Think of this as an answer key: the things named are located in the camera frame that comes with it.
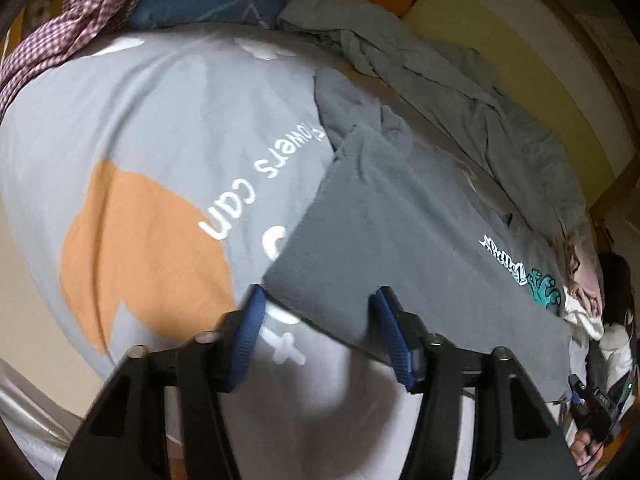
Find grey monster print T-shirt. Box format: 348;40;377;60
262;67;573;406

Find red checked curtain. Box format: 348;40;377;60
0;0;163;116

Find pink folded clothes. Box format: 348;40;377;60
557;230;603;311

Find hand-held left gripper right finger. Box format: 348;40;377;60
368;286;586;480

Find yellow white foam pad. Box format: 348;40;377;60
402;0;636;206

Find white cloth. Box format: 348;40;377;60
600;325;636;381

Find white folded clothes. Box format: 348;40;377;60
565;290;608;341

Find grey printed bed sheet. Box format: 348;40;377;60
0;22;576;480

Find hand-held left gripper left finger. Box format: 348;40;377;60
56;285;267;480

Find black clothing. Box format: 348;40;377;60
597;252;640;331

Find person's right hand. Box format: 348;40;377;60
570;427;608;480

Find blue pillow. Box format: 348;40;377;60
127;0;288;31

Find grey crumpled blanket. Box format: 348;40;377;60
275;0;588;241

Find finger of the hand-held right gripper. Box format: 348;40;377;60
567;374;588;423

